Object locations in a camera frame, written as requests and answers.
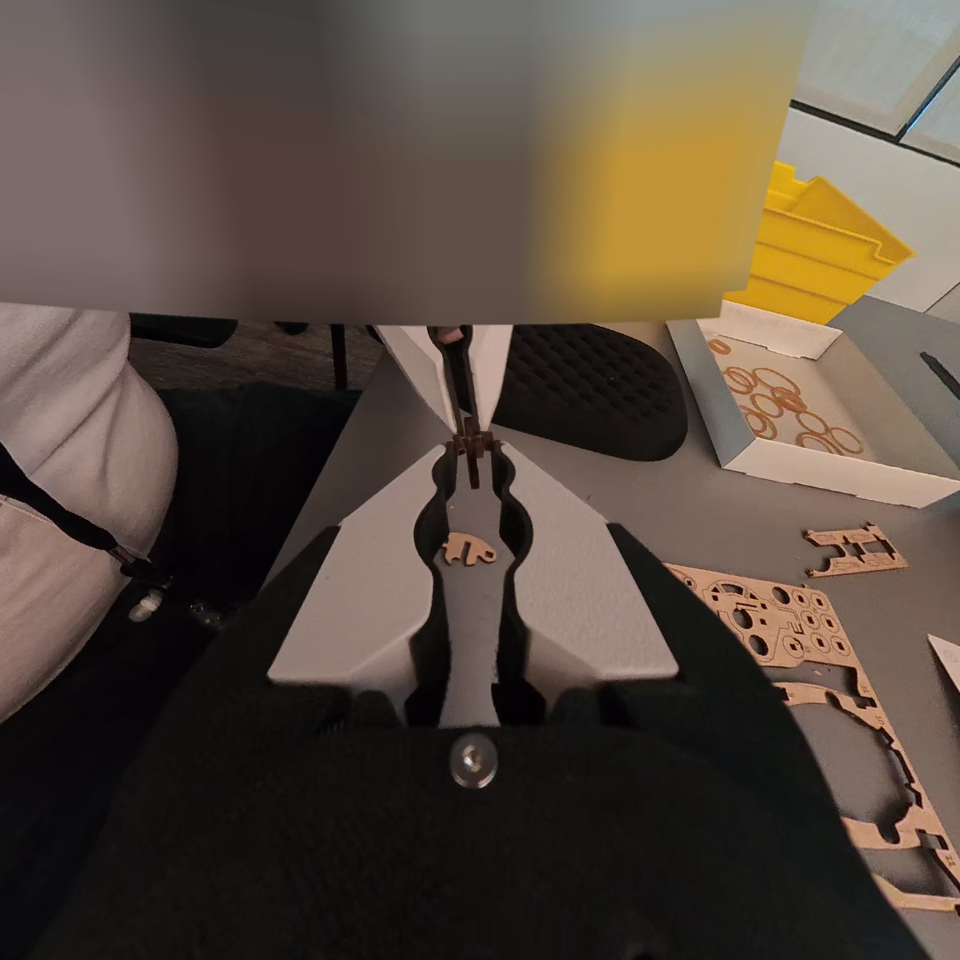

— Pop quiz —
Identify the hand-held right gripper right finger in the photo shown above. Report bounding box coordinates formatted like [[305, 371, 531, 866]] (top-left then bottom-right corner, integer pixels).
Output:
[[481, 441, 681, 727]]

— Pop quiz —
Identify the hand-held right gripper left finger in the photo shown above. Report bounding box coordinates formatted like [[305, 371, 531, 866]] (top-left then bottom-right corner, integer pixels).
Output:
[[267, 441, 460, 727]]

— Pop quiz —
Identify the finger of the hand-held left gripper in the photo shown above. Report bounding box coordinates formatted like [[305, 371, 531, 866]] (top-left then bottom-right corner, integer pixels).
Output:
[[375, 324, 461, 444], [459, 324, 516, 440]]

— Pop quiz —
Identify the small wooden model assembly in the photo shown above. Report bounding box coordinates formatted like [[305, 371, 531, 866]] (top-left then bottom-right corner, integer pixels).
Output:
[[447, 420, 500, 491]]

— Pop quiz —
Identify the small notched wooden part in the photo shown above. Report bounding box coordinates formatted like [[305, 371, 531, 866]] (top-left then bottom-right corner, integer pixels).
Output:
[[441, 530, 498, 568]]

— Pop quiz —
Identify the wooden parts sheet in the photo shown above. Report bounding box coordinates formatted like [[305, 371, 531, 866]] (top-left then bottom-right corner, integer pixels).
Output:
[[663, 562, 960, 918]]

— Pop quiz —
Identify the black mesh wrist rest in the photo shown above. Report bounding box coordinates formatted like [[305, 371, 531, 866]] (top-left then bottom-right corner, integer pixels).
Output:
[[495, 324, 690, 462]]

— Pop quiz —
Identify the white cardboard tray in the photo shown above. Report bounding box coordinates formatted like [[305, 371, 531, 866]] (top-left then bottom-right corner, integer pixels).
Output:
[[666, 318, 960, 511]]

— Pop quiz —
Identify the pile of tan rubber bands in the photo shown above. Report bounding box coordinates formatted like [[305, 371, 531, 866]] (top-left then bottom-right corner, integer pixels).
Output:
[[707, 337, 865, 457]]

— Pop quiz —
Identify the stack of yellow plastic bins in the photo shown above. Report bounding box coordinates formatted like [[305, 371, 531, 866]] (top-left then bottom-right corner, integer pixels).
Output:
[[723, 161, 916, 327]]

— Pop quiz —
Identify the instruction booklet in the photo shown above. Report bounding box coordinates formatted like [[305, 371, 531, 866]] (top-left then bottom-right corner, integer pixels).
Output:
[[927, 633, 960, 693]]

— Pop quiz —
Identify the black flat strip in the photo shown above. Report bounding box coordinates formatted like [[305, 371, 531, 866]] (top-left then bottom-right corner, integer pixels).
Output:
[[921, 351, 960, 412]]

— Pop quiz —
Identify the frosted glass window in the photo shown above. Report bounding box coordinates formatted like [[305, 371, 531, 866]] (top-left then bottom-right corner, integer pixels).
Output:
[[787, 0, 960, 174]]

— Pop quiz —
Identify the long wooden frame scrap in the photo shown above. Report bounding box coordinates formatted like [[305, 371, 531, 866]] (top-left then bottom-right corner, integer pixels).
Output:
[[802, 523, 910, 580]]

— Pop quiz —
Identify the black lanyard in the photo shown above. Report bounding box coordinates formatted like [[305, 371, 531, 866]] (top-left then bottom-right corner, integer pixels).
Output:
[[0, 442, 153, 575]]

